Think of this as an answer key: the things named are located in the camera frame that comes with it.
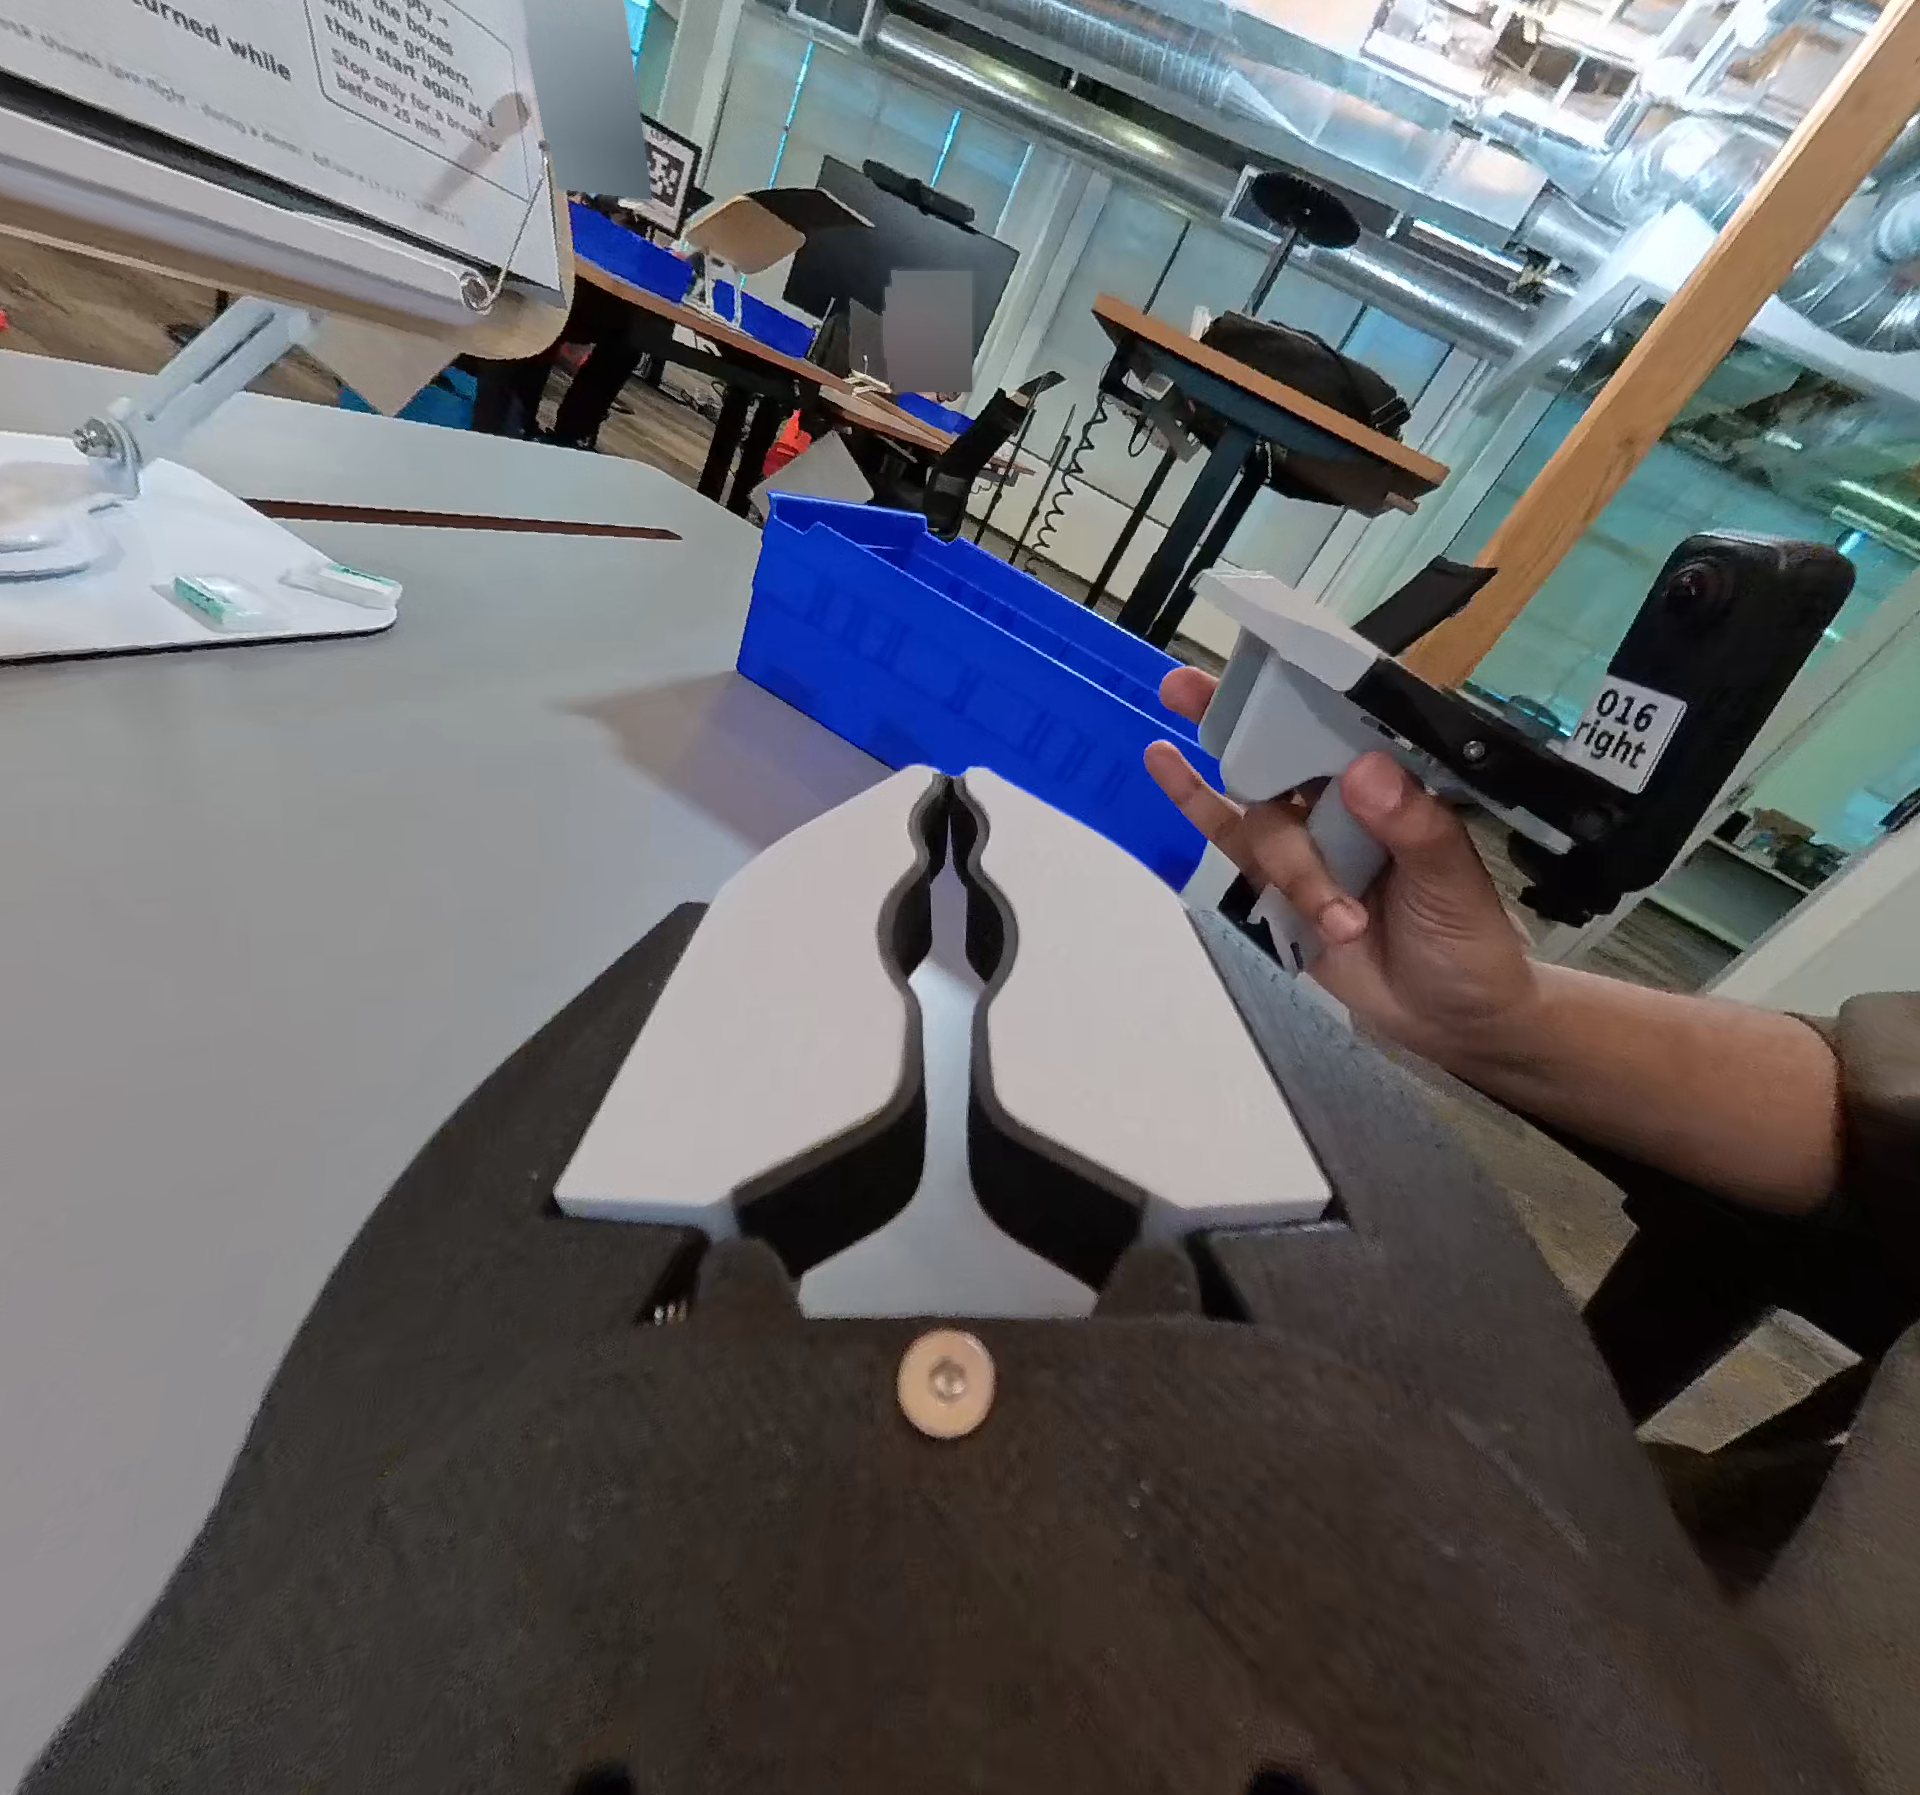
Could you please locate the person's right hand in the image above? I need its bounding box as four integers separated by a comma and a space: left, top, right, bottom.
1144, 665, 1542, 1064

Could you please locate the black monitor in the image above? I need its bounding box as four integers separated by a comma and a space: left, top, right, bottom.
788, 158, 1024, 371

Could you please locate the black white tag sign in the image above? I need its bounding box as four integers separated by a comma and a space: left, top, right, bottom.
642, 114, 704, 236

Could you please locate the wooden document stand white base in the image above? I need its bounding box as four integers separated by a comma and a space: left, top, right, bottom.
0, 0, 581, 663

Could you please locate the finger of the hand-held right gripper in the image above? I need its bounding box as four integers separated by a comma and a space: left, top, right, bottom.
1192, 564, 1386, 698
1197, 629, 1357, 807

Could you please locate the black coiled cable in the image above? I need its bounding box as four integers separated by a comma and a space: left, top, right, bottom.
1036, 430, 1112, 575

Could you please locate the cardboard box flap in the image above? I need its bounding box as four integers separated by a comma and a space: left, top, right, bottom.
683, 189, 870, 273

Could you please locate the grey desk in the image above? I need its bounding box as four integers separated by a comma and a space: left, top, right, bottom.
0, 354, 1504, 1795

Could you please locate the black bag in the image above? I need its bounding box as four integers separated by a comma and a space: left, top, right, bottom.
1198, 310, 1411, 438

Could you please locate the grey leaning panel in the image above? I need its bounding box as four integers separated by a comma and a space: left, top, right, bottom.
765, 438, 878, 507

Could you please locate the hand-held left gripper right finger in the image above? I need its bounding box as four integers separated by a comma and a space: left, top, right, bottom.
956, 762, 1337, 1228

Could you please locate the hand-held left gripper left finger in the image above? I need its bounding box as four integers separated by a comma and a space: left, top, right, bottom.
552, 762, 956, 1240

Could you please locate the wood-edged background desk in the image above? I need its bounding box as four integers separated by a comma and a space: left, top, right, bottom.
1091, 294, 1447, 648
569, 257, 1036, 522

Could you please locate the wooden post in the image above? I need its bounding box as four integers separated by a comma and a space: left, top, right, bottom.
1411, 15, 1920, 688

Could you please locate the black office chair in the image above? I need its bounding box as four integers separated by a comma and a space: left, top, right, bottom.
1350, 556, 1504, 663
924, 371, 1070, 542

